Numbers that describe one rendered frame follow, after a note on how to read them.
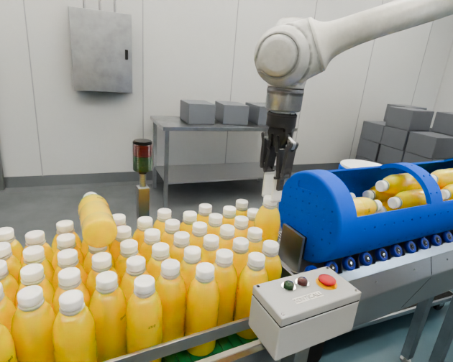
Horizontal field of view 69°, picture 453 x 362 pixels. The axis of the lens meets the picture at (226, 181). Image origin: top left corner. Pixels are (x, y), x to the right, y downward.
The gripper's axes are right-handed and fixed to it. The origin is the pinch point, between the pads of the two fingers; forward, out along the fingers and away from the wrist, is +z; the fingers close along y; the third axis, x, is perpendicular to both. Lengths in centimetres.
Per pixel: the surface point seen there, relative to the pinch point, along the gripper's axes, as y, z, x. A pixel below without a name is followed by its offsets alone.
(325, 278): -27.1, 10.0, 3.8
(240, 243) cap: -8.2, 10.2, 13.4
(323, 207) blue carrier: -5.1, 5.7, -15.1
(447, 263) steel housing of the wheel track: -11, 35, -79
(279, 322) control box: -31.7, 12.4, 18.4
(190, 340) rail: -19.0, 23.9, 29.7
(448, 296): 25, 106, -180
